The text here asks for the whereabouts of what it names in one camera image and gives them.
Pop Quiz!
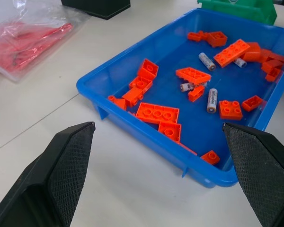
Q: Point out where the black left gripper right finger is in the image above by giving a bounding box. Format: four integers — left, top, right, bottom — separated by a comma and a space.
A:
222, 122, 284, 227

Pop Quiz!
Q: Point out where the small orange building block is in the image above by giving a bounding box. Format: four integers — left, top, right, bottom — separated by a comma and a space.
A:
107, 95, 127, 111
200, 150, 221, 166
265, 68, 282, 83
187, 30, 210, 43
188, 85, 205, 103
241, 95, 264, 112

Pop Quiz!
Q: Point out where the clear bag with red contents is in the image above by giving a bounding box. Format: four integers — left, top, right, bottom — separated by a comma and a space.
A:
0, 0, 90, 83

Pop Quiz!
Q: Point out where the green plastic bin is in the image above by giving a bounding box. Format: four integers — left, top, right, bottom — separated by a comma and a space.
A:
197, 0, 278, 26

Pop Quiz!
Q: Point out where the blue plastic tray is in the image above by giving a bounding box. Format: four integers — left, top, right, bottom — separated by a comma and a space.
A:
76, 8, 284, 189

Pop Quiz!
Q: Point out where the black box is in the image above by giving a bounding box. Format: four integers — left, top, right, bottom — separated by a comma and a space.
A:
61, 0, 131, 20

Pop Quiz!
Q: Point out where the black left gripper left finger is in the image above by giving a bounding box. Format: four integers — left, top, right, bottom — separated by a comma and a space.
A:
0, 121, 96, 227

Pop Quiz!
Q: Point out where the smooth orange building block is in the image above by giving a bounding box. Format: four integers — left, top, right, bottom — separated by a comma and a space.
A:
241, 42, 262, 62

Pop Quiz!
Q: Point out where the white AA battery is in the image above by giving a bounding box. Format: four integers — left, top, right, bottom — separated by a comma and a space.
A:
179, 82, 208, 92
233, 58, 247, 68
198, 52, 216, 71
206, 88, 218, 114

